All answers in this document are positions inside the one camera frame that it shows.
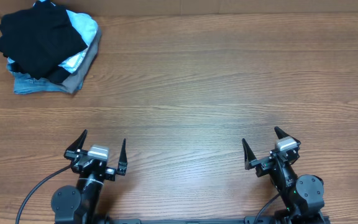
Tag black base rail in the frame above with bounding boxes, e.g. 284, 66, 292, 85
113, 216, 279, 224

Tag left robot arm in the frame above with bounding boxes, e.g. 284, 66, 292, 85
51, 130, 127, 224

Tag light blue folded t-shirt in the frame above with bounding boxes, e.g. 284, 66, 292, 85
6, 0, 99, 75

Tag blue denim folded jeans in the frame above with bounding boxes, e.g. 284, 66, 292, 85
7, 59, 87, 95

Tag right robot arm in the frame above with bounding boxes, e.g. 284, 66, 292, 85
242, 126, 330, 224

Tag grey folded garment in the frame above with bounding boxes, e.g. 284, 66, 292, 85
60, 28, 102, 94

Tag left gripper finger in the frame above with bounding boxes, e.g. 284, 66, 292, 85
63, 129, 88, 159
117, 139, 127, 176

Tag black polo shirt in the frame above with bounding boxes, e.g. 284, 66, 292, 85
0, 1, 87, 79

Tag black folded garment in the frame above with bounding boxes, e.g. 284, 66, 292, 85
8, 62, 71, 83

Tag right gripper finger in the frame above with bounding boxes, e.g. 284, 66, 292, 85
274, 126, 300, 145
242, 138, 257, 170

